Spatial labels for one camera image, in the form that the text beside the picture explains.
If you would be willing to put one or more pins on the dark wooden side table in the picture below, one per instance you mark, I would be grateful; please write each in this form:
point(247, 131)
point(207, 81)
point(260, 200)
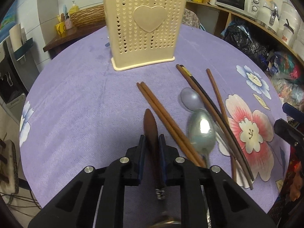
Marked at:
point(61, 41)

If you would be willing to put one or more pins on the cream perforated utensil holder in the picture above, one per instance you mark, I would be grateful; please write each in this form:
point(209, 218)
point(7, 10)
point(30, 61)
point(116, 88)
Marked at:
point(123, 40)

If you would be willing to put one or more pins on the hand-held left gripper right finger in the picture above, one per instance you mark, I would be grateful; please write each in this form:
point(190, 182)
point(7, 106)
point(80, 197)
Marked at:
point(162, 159)

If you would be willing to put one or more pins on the colourful plastic bags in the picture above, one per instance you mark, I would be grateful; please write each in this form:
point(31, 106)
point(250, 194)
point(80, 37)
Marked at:
point(287, 64)

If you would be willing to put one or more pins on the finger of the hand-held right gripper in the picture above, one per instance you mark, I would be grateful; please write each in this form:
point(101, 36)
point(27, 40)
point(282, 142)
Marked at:
point(293, 108)
point(288, 129)

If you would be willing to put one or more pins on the yellow soap dispenser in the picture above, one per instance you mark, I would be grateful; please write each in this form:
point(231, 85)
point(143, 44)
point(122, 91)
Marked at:
point(74, 8)

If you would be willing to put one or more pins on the white electric kettle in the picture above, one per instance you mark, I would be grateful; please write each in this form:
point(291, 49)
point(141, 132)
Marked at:
point(264, 13)

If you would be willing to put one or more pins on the brown wooden chopstick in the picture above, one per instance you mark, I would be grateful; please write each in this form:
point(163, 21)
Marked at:
point(163, 123)
point(169, 121)
point(217, 92)

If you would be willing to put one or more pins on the wooden shelf unit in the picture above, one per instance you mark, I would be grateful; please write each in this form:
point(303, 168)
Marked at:
point(211, 16)

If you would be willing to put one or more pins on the small metal spoon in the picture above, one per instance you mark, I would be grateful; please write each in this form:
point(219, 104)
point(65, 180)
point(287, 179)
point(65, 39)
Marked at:
point(191, 98)

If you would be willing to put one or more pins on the yellow cup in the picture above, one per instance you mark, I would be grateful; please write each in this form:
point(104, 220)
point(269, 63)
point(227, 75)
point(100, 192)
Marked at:
point(61, 29)

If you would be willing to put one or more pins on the grey water dispenser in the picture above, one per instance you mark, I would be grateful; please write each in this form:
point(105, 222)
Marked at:
point(10, 76)

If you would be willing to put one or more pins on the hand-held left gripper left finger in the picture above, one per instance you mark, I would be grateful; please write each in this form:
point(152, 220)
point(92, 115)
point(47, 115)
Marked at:
point(142, 159)

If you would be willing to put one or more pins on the large metal spoon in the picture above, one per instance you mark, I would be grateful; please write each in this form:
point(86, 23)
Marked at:
point(201, 135)

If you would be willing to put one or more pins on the purple floral tablecloth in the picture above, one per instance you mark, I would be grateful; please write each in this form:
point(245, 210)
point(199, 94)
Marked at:
point(83, 99)

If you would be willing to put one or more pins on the black plastic bag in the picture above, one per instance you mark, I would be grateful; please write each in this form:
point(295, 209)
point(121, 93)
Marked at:
point(244, 41)

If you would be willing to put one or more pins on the wicker basket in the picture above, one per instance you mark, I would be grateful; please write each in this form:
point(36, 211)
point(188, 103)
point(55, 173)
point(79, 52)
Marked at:
point(87, 16)

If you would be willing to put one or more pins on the dark brown chopstick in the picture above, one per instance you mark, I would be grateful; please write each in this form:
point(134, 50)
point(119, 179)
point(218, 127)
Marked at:
point(201, 102)

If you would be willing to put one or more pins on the black chopstick yellow band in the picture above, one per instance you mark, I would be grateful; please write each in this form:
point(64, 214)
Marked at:
point(206, 95)

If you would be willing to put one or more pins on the white tumbler cup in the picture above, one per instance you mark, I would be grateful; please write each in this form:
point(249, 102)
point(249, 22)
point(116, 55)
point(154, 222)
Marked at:
point(287, 33)

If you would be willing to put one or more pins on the chair with floral cloth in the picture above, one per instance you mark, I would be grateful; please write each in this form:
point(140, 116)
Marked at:
point(190, 17)

